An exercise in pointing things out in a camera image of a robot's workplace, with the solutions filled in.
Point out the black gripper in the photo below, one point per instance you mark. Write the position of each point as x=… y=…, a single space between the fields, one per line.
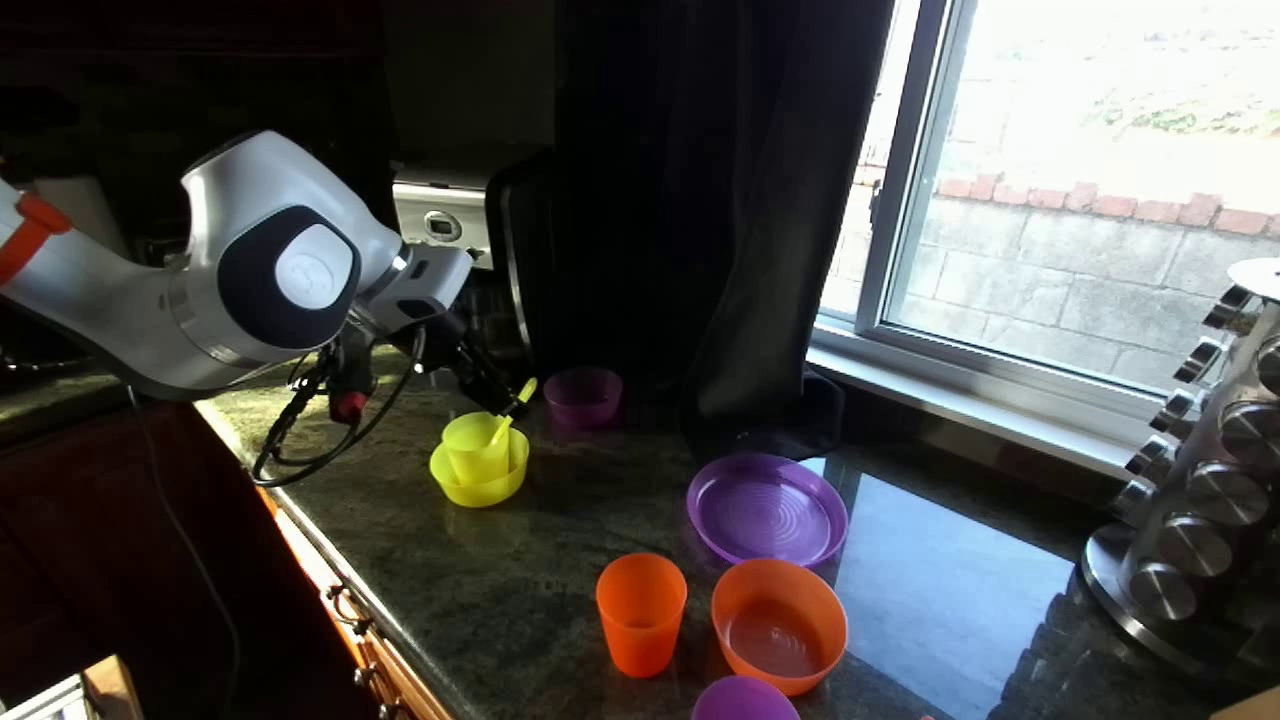
x=444 y=342

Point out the yellow plastic cup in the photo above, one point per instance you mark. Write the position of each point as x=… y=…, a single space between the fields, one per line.
x=479 y=447

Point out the yellow plastic knife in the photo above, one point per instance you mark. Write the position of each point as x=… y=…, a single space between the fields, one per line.
x=509 y=415

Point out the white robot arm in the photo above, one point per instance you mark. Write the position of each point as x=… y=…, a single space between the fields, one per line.
x=282 y=258

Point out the small purple plastic bowl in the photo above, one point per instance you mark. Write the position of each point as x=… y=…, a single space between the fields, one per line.
x=585 y=399

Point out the orange plastic cup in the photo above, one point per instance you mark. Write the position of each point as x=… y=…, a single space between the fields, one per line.
x=643 y=610

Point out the orange plastic bowl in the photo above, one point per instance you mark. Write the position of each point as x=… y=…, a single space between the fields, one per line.
x=782 y=626

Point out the purple plastic cup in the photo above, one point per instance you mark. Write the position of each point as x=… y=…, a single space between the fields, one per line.
x=738 y=696

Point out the purple plastic plate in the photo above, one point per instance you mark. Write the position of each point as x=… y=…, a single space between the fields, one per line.
x=760 y=505

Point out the black curtain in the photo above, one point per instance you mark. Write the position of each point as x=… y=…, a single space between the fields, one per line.
x=689 y=211

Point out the metal cabinet handle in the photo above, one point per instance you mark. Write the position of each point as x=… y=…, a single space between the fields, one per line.
x=351 y=616

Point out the window frame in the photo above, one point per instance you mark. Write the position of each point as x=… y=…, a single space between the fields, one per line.
x=945 y=314

